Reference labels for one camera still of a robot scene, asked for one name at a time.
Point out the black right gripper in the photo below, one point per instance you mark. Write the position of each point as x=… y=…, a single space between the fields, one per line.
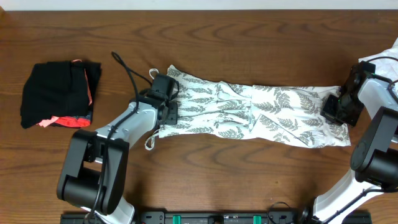
x=331 y=109

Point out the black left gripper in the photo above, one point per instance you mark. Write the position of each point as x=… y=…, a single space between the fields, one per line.
x=171 y=112

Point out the white fern print garment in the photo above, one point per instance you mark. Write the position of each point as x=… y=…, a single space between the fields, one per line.
x=285 y=114

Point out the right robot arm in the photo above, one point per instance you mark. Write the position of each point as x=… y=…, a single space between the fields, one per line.
x=373 y=163

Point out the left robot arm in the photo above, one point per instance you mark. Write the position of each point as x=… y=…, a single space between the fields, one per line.
x=94 y=170

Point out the plain white cloth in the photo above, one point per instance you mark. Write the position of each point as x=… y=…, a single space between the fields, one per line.
x=385 y=67

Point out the folded black and coral garment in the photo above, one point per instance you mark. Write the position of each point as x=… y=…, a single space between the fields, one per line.
x=60 y=94

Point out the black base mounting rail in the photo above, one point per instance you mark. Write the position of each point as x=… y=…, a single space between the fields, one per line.
x=276 y=215

